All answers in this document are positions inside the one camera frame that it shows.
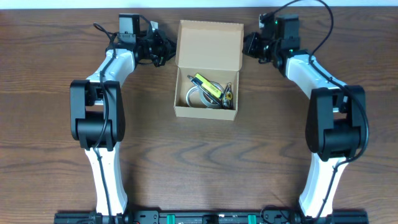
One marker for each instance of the yellow highlighter marker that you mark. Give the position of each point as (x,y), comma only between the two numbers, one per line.
(207,86)

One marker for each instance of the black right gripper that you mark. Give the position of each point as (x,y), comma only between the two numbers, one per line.
(248,47)

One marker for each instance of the brown cardboard box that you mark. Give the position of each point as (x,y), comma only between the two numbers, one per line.
(215,51)

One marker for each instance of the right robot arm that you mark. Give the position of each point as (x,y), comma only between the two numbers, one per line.
(337,127)

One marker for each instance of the grey tape roll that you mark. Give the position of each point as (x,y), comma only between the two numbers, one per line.
(207,101)

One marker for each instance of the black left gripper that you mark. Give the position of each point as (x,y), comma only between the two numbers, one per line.
(166,47)

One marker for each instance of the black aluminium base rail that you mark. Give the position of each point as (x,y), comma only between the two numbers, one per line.
(269,216)

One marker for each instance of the black ballpoint pen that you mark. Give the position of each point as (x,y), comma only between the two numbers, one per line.
(218,101)

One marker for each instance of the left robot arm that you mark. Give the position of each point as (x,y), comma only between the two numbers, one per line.
(97,111)

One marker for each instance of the white tape roll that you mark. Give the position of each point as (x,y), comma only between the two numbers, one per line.
(193,99)

